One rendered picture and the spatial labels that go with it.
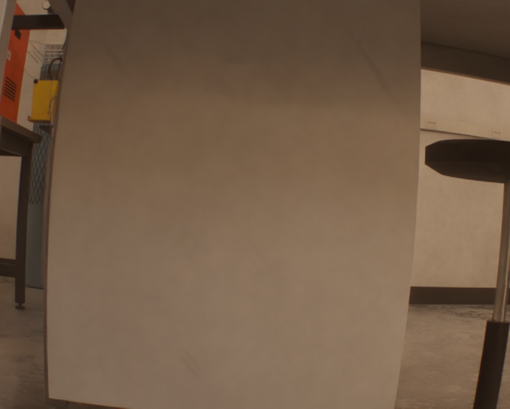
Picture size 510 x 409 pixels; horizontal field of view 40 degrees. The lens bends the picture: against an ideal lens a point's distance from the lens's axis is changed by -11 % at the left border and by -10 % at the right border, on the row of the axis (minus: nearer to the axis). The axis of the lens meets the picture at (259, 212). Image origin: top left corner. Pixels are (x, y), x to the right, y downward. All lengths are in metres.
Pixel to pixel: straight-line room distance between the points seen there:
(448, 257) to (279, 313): 3.36
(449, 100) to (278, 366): 3.46
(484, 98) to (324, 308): 3.53
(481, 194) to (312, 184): 3.43
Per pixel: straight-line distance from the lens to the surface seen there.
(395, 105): 1.06
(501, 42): 1.59
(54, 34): 3.33
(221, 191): 1.01
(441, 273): 4.34
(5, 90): 2.54
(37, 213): 3.73
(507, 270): 1.38
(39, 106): 3.00
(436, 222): 4.31
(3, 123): 2.33
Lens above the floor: 0.48
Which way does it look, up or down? level
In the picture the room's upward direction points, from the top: 4 degrees clockwise
